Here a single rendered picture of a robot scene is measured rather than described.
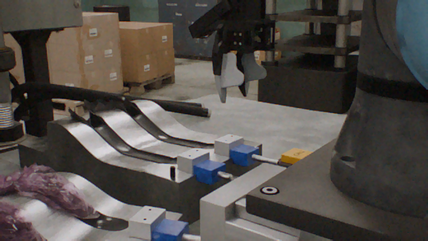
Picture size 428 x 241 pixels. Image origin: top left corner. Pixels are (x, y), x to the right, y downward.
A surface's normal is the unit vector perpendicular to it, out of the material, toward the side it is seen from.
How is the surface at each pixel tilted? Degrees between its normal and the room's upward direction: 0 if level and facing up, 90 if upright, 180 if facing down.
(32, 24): 90
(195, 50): 90
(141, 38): 90
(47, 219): 29
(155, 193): 90
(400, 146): 73
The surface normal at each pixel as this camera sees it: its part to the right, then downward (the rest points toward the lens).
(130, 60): -0.43, 0.25
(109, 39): 0.86, 0.01
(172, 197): -0.62, 0.22
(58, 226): 0.42, -0.81
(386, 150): -0.66, -0.10
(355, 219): 0.00, -0.96
